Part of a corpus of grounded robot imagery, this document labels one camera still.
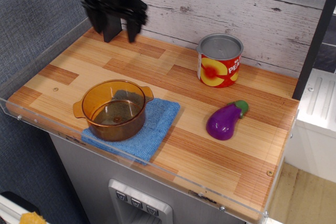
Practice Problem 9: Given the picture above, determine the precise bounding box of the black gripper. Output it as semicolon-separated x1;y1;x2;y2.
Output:
81;0;148;43

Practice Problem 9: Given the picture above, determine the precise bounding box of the red yellow peach can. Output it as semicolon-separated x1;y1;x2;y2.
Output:
196;33;244;88

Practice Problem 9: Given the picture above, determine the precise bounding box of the purple toy eggplant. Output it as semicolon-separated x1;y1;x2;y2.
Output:
206;100;249;141

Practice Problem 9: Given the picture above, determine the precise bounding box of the amber glass pot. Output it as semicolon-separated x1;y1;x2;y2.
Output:
73;80;154;142

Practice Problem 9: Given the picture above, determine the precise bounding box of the blue microfiber cloth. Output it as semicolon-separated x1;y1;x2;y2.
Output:
81;98;181;165

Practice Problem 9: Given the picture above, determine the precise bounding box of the grey cabinet with dispenser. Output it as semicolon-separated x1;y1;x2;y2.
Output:
50;135;244;223

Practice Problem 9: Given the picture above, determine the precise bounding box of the yellow black object corner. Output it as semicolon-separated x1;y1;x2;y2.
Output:
1;191;48;224

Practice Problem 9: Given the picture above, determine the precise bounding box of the white appliance at right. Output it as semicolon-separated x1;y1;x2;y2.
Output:
285;69;335;182

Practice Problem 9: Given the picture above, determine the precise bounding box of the dark vertical post left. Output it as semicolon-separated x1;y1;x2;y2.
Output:
93;0;123;43

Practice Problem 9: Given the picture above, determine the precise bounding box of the dark vertical post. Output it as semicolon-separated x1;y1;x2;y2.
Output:
93;0;123;43
292;0;335;101

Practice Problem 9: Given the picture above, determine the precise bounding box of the dark vertical post right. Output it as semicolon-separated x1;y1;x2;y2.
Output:
292;0;335;101

